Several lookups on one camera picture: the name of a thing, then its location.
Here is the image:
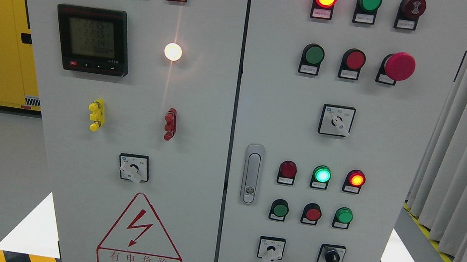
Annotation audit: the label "right grey cabinet door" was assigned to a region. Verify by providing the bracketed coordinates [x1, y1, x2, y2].
[218, 0, 467, 262]

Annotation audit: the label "white lit indicator lamp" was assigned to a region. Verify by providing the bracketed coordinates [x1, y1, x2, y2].
[163, 42, 183, 62]

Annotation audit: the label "silver door handle lock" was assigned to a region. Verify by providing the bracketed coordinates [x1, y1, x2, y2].
[241, 144, 265, 204]

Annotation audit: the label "black key selector switch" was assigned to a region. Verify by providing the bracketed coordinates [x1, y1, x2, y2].
[316, 243, 347, 262]

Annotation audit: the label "green indicator lamp lower middle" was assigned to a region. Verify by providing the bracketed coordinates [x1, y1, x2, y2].
[309, 165, 332, 190]

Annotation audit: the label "green push button lower right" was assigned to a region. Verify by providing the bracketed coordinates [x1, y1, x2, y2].
[331, 207, 354, 229]

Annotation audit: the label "red push button upper row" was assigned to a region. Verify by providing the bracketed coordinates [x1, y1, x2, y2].
[337, 48, 366, 80]

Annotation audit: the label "green start push button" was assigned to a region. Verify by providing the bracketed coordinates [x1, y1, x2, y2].
[268, 199, 289, 222]

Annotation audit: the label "grey cabinet door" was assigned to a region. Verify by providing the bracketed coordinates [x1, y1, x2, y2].
[218, 0, 467, 262]
[28, 0, 248, 262]

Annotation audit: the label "red push button lower row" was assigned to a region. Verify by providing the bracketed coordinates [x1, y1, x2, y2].
[300, 203, 322, 226]

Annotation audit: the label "red electric hazard warning sign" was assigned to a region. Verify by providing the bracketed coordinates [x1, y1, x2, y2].
[96, 192, 183, 262]

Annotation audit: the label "upper right rotary selector switch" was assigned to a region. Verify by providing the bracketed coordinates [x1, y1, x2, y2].
[317, 104, 356, 138]

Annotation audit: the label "left grey cabinet door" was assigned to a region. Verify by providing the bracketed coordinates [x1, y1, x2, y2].
[28, 0, 248, 262]

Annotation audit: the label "red-orange indicator lamp lower right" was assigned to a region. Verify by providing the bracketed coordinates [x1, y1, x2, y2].
[341, 169, 366, 194]

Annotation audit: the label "red push button row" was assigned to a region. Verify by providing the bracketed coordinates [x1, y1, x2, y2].
[337, 48, 366, 80]
[300, 203, 322, 226]

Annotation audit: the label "green lamp right top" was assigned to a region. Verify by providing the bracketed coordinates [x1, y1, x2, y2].
[352, 0, 382, 25]

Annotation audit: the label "left door rotary selector switch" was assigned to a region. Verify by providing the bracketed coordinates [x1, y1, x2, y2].
[119, 153, 150, 183]

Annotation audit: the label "red indicator lamp lower left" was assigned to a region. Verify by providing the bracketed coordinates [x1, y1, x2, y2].
[276, 160, 297, 186]

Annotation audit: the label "black digital power meter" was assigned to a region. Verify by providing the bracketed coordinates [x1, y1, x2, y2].
[57, 4, 128, 76]

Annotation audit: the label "red lit lamp right top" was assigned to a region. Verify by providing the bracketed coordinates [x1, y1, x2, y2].
[310, 0, 337, 20]

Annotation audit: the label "red mushroom emergency stop button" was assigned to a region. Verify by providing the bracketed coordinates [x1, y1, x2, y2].
[375, 52, 416, 86]

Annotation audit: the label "yellow terminal block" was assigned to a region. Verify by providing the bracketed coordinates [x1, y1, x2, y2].
[88, 99, 105, 132]

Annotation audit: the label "red terminal block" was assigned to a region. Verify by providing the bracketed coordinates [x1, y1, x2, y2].
[163, 108, 177, 141]

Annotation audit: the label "dark red buzzer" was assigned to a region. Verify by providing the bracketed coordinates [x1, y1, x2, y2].
[393, 0, 427, 31]

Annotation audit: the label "green push button upper row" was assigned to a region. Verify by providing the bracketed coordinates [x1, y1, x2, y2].
[298, 43, 325, 76]

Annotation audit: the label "lower left rotary selector switch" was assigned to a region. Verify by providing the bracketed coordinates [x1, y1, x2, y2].
[257, 235, 286, 262]

